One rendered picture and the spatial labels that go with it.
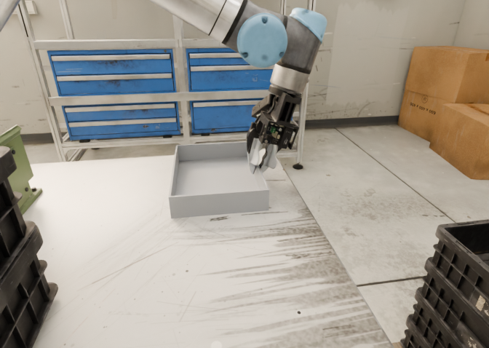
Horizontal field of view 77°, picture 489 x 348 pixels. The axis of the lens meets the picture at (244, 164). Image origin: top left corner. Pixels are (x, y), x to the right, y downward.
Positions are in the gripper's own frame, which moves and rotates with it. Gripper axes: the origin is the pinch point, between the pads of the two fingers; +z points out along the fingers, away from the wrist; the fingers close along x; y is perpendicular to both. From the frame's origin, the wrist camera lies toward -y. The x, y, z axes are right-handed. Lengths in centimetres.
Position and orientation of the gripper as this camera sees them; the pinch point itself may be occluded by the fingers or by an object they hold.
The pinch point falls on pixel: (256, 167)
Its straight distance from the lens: 75.3
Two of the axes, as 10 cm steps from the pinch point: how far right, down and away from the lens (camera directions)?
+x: 9.4, 1.6, 3.1
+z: -2.8, 8.9, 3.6
